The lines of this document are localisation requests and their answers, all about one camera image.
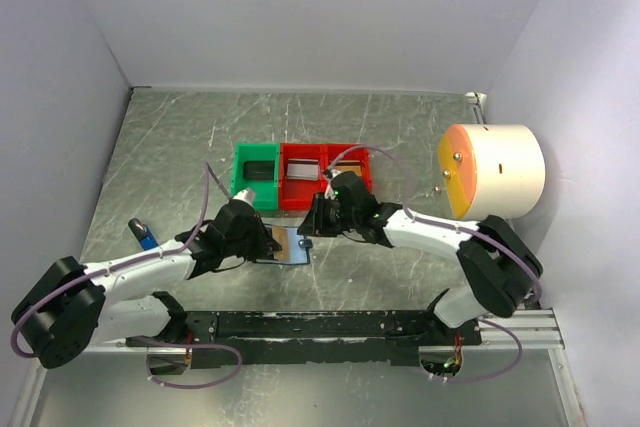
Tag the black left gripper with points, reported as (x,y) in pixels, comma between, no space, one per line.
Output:
(265,243)

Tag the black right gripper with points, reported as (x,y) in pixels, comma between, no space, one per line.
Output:
(314,223)

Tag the gold card from holder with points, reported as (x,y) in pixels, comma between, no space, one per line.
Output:
(285,237)

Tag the blue leather card holder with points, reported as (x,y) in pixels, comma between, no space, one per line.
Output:
(302,252)

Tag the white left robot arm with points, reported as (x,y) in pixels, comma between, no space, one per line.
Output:
(74,306)

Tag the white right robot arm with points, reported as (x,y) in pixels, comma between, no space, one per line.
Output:
(500,271)

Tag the silver credit card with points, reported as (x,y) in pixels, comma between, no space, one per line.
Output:
(302,169)

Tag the gold credit card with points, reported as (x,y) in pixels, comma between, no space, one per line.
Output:
(347,165)

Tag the black credit card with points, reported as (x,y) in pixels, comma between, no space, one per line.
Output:
(259,170)

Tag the red plastic bin middle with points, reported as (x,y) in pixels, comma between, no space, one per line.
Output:
(296,195)

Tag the red plastic bin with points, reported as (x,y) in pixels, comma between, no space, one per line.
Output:
(296,195)
(334,150)

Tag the red plastic bin right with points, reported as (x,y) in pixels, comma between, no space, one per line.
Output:
(334,150)

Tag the green plastic bin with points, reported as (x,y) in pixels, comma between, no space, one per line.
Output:
(266,191)

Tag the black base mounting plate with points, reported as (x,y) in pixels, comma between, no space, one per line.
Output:
(221,338)

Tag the cream cylinder orange yellow face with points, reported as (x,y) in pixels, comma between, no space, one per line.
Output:
(491,170)

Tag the aluminium rail frame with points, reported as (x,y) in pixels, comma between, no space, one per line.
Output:
(518,375)

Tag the blue black handled tool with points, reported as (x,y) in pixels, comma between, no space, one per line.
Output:
(142,234)

